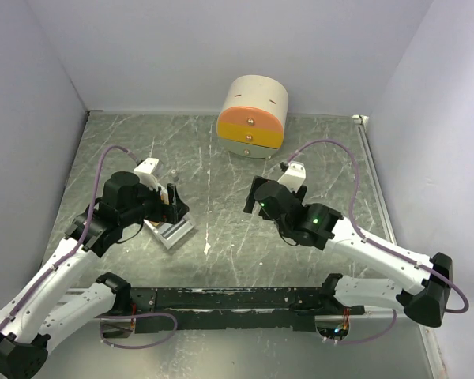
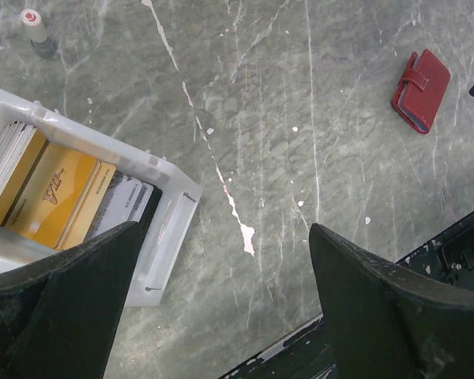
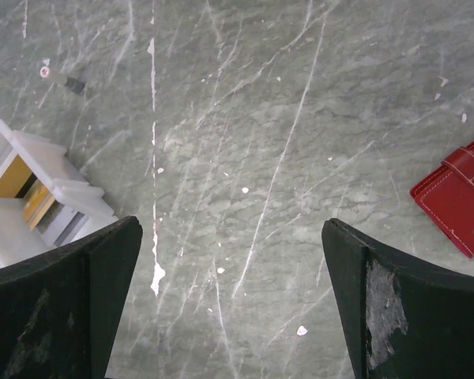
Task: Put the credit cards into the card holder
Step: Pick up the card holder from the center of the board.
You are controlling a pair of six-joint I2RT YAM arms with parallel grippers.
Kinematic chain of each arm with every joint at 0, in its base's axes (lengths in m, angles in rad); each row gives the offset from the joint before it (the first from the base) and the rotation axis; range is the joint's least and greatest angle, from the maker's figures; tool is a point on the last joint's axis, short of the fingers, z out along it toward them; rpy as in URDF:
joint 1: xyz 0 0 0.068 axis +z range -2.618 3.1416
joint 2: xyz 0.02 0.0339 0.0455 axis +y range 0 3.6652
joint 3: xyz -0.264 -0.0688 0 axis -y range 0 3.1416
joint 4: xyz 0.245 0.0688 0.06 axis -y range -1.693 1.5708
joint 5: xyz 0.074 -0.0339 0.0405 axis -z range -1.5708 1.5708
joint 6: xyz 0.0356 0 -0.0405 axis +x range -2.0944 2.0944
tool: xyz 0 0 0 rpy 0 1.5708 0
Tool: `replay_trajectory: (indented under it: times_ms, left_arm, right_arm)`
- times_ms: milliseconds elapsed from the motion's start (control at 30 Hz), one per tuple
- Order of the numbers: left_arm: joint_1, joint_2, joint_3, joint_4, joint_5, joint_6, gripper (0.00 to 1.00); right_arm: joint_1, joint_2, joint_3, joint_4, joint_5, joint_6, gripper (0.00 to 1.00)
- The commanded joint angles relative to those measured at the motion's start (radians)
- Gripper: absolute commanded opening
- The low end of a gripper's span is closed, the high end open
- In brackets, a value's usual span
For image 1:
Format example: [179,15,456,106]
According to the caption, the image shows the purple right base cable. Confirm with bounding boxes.
[323,310,398,345]

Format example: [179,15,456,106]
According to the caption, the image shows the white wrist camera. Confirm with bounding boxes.
[133,157,164,191]
[277,161,307,193]

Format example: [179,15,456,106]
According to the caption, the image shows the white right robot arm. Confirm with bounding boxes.
[243,176,453,328]

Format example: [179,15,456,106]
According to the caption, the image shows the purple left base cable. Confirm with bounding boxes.
[99,311,179,351]

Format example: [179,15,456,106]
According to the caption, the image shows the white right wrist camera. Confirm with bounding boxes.
[277,161,307,193]

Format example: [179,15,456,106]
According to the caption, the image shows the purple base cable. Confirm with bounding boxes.
[99,311,179,351]
[323,310,398,345]

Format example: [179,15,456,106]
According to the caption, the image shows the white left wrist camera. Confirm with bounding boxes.
[133,157,164,191]

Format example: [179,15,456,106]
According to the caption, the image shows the aluminium frame rail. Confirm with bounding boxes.
[352,114,397,243]

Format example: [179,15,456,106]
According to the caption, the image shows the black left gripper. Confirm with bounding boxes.
[119,178,189,227]

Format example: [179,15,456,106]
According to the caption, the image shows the white card tray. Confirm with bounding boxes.
[144,213,195,250]

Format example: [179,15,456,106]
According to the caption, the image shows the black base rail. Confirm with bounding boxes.
[130,287,365,332]

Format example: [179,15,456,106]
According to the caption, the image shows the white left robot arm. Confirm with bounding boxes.
[0,171,190,378]

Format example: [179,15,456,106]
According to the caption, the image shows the round three-drawer mini cabinet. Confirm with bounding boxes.
[216,75,289,159]

